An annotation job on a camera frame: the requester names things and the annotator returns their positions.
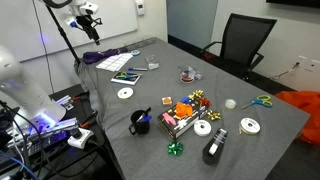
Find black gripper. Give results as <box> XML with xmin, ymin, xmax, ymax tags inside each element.
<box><xmin>76</xmin><ymin>14</ymin><xmax>102</xmax><ymax>46</ymax></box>

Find blue green handled scissors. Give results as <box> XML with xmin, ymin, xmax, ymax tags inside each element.
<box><xmin>240</xmin><ymin>95</ymin><xmax>274</xmax><ymax>110</ymax></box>
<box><xmin>115</xmin><ymin>71</ymin><xmax>140</xmax><ymax>81</ymax></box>

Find white label sheet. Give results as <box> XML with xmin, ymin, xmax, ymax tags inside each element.
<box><xmin>95</xmin><ymin>52</ymin><xmax>134</xmax><ymax>73</ymax></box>

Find black tripod pole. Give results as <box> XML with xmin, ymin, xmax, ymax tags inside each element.
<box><xmin>42</xmin><ymin>0</ymin><xmax>83</xmax><ymax>66</ymax></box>

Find clear acrylic tray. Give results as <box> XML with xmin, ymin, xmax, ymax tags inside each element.
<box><xmin>123</xmin><ymin>36</ymin><xmax>158</xmax><ymax>51</ymax></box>

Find clear plastic cup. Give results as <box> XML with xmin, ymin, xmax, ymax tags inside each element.
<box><xmin>144</xmin><ymin>54</ymin><xmax>161</xmax><ymax>71</ymax></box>

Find black marker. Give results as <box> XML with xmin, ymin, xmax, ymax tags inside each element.
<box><xmin>141</xmin><ymin>106</ymin><xmax>152</xmax><ymax>118</ymax></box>

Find blue capped marker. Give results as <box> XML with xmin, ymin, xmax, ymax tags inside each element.
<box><xmin>139</xmin><ymin>114</ymin><xmax>153</xmax><ymax>123</ymax></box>

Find small wooden block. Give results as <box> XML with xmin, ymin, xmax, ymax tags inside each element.
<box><xmin>161</xmin><ymin>96</ymin><xmax>174</xmax><ymax>107</ymax></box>

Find black mug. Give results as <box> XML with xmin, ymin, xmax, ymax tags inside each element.
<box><xmin>128</xmin><ymin>109</ymin><xmax>151</xmax><ymax>136</ymax></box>

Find dark red ribbon spool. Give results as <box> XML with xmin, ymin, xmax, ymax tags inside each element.
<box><xmin>180</xmin><ymin>72</ymin><xmax>195</xmax><ymax>84</ymax></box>

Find blue gift bow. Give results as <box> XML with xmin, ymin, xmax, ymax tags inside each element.
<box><xmin>180</xmin><ymin>96</ymin><xmax>193</xmax><ymax>105</ymax></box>

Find orange gift bow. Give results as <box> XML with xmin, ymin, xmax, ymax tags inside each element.
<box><xmin>175</xmin><ymin>101</ymin><xmax>194</xmax><ymax>119</ymax></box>

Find gold gift bow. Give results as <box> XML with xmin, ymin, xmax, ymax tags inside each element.
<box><xmin>206</xmin><ymin>109</ymin><xmax>222</xmax><ymax>122</ymax></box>
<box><xmin>188</xmin><ymin>89</ymin><xmax>205</xmax><ymax>100</ymax></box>

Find black patterned gift box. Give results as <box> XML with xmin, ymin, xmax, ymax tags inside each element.
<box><xmin>157</xmin><ymin>99</ymin><xmax>210</xmax><ymax>141</ymax></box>

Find red gift bow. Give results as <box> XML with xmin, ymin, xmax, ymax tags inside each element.
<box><xmin>199</xmin><ymin>97</ymin><xmax>212</xmax><ymax>108</ymax></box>

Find green gift bow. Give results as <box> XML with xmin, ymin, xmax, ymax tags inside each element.
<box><xmin>167</xmin><ymin>140</ymin><xmax>185</xmax><ymax>157</ymax></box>

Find black mesh office chair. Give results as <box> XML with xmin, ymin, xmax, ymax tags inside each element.
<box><xmin>200</xmin><ymin>13</ymin><xmax>278</xmax><ymax>81</ymax></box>

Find clear tape roll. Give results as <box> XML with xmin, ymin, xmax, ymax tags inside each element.
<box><xmin>224</xmin><ymin>98</ymin><xmax>238</xmax><ymax>110</ymax></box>

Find black tape dispenser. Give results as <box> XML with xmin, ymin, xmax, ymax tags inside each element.
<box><xmin>202</xmin><ymin>127</ymin><xmax>229</xmax><ymax>166</ymax></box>

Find yellow ribbon white spool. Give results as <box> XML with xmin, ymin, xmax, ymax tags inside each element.
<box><xmin>238</xmin><ymin>117</ymin><xmax>262</xmax><ymax>136</ymax></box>

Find grey tablecloth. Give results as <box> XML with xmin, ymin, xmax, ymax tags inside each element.
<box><xmin>74</xmin><ymin>36</ymin><xmax>312</xmax><ymax>180</ymax></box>

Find orange fabric bag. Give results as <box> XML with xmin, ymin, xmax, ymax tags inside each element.
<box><xmin>274</xmin><ymin>90</ymin><xmax>320</xmax><ymax>146</ymax></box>

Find purple cloth strap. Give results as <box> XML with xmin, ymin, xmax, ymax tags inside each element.
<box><xmin>81</xmin><ymin>47</ymin><xmax>129</xmax><ymax>65</ymax></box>

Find white wall thermostat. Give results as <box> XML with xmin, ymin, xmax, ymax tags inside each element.
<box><xmin>134</xmin><ymin>0</ymin><xmax>146</xmax><ymax>16</ymax></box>

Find silver metal bracket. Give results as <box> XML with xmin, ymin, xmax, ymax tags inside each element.
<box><xmin>54</xmin><ymin>94</ymin><xmax>75</xmax><ymax>111</ymax></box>

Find blue cable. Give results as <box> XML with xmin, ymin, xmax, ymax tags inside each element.
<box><xmin>0</xmin><ymin>150</ymin><xmax>40</xmax><ymax>180</ymax></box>

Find black wall screen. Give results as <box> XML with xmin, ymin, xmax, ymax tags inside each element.
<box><xmin>265</xmin><ymin>0</ymin><xmax>320</xmax><ymax>9</ymax></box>

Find white wall outlet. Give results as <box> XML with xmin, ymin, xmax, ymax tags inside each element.
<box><xmin>297</xmin><ymin>55</ymin><xmax>320</xmax><ymax>74</ymax></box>

